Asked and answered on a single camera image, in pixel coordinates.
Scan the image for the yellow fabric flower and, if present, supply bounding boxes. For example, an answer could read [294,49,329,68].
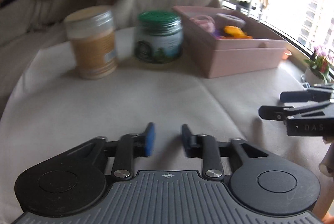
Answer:
[220,26,253,39]

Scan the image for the potted purple flowers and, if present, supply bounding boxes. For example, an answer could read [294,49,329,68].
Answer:
[304,46,333,86]

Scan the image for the orange flower pot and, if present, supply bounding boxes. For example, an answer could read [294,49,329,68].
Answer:
[282,49,292,60]

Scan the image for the pink storage box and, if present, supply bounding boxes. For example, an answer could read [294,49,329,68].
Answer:
[173,6,286,78]

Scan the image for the purple fluffy scrunchie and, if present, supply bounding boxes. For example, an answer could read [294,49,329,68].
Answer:
[213,13,246,30]

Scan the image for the green lid glass jar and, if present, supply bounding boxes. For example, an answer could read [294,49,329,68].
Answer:
[134,10,183,64]

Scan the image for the orange label plastic jar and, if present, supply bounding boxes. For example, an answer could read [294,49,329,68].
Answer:
[63,5,118,79]

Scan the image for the beige sofa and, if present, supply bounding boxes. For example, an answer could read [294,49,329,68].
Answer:
[1,0,220,44]

